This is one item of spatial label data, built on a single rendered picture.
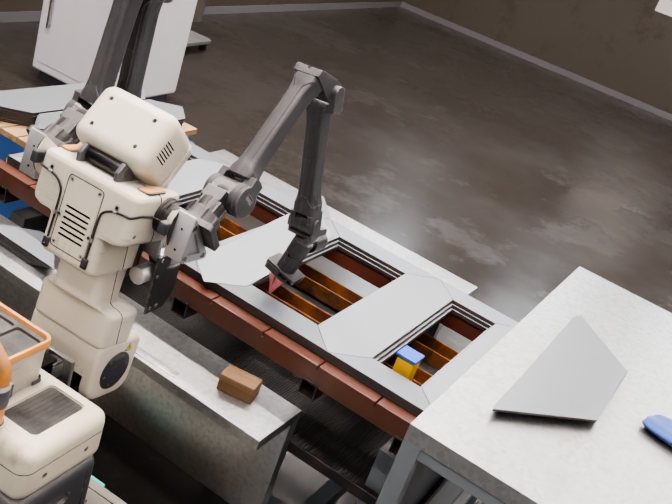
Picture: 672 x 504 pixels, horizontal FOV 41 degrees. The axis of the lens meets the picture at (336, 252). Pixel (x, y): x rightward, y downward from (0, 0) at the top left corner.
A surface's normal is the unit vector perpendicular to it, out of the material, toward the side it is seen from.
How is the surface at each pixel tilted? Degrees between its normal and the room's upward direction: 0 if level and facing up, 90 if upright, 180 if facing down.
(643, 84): 90
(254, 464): 90
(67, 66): 90
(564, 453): 0
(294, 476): 0
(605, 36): 90
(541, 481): 0
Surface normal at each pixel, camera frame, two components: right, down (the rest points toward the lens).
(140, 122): -0.13, -0.39
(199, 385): 0.30, -0.86
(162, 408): -0.49, 0.23
